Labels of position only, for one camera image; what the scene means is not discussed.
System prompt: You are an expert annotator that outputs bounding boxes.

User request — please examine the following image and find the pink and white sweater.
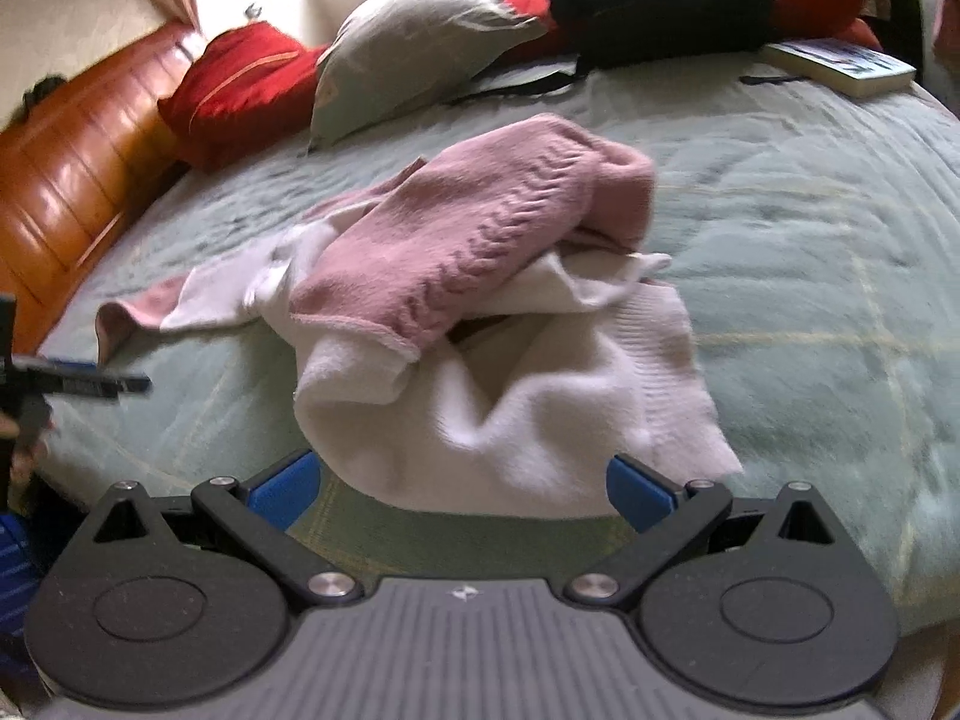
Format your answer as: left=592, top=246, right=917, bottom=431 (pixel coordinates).
left=94, top=114, right=740, bottom=518

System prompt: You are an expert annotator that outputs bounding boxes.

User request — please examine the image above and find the wooden headboard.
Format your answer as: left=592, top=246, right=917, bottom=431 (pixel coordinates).
left=0, top=23, right=205, bottom=353

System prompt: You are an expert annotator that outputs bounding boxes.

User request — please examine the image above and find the green plaid bed blanket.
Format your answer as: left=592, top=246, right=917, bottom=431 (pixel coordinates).
left=41, top=57, right=958, bottom=632

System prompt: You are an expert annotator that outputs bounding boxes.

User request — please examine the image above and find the red pillow at headboard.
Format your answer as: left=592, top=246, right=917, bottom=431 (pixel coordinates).
left=158, top=21, right=325, bottom=172

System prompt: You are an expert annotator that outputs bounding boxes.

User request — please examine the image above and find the black pen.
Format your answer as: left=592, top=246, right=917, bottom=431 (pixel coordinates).
left=739, top=73, right=809, bottom=86

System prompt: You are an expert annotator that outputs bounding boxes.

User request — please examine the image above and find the grey pillow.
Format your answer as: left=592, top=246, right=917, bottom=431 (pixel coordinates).
left=309, top=0, right=547, bottom=148

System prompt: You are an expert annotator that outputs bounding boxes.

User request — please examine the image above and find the paperback book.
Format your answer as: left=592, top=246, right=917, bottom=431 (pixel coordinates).
left=760, top=39, right=916, bottom=99

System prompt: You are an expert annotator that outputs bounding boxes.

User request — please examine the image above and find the black backpack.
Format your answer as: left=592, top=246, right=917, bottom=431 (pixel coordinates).
left=451, top=0, right=776, bottom=104

